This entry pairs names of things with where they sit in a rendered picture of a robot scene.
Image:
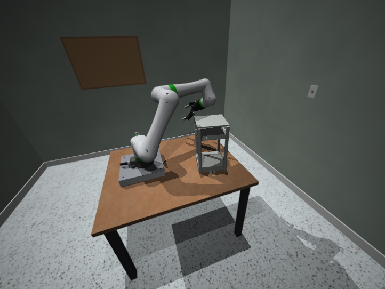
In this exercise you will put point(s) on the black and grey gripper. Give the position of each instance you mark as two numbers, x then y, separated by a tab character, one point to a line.
192	109

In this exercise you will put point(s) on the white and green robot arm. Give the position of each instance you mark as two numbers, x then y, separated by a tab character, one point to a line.
168	98

